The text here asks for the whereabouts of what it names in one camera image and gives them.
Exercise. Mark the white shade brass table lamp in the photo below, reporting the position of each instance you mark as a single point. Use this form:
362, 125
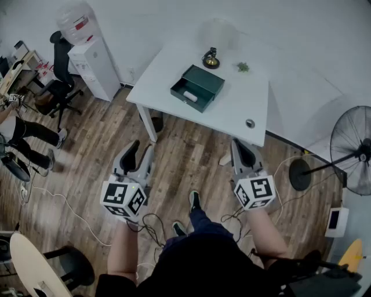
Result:
211, 61

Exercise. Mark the wooden desk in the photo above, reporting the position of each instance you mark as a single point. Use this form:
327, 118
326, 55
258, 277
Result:
20, 68

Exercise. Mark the white cylinder object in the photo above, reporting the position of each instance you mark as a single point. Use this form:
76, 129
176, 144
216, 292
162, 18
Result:
190, 96

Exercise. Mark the person's blue trousers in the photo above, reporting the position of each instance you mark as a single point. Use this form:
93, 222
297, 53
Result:
205, 226

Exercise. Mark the clear water bottle red label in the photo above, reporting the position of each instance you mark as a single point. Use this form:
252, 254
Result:
75, 23

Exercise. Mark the person's left shoe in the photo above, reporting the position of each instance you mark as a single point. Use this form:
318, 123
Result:
179, 228

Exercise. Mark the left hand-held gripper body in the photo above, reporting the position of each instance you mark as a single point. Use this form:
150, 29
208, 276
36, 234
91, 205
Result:
119, 197

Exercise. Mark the black office chair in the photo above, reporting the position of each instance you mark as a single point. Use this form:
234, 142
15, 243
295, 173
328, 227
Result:
62, 87

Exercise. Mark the round white table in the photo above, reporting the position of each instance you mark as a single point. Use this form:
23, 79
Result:
32, 267

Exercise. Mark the white table leg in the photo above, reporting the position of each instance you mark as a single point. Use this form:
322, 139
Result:
147, 124

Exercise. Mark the black standing fan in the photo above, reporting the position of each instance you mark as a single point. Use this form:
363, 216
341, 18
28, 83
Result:
353, 150

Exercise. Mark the person's left forearm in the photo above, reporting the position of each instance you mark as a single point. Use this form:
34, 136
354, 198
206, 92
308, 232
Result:
121, 249

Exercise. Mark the person's right forearm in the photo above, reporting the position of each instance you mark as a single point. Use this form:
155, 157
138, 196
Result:
266, 235

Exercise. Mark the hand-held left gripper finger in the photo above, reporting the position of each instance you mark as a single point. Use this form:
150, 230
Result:
147, 165
127, 158

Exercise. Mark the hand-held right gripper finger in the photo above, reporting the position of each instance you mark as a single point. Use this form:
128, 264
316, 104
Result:
249, 158
234, 156

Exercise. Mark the dark green drawer box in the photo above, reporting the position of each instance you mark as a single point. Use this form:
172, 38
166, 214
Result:
203, 79

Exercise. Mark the yellow board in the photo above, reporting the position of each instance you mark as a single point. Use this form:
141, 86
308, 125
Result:
352, 255

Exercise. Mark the person's black shirt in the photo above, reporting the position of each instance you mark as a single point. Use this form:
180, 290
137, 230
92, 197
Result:
203, 269

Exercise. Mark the person's right shoe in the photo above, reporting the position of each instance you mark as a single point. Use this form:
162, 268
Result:
194, 200

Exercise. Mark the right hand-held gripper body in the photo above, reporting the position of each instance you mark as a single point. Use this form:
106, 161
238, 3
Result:
255, 192

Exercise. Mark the black bag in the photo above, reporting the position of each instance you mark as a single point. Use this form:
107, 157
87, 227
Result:
324, 282

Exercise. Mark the white device with dark screen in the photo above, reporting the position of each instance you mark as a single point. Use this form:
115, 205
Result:
336, 221

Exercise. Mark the white water dispenser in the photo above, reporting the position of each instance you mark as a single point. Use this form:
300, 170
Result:
95, 69

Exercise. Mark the small green plant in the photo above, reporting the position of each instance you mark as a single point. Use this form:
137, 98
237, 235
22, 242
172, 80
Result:
243, 67

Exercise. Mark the person's shoe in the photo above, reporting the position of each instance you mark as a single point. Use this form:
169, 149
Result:
179, 228
194, 200

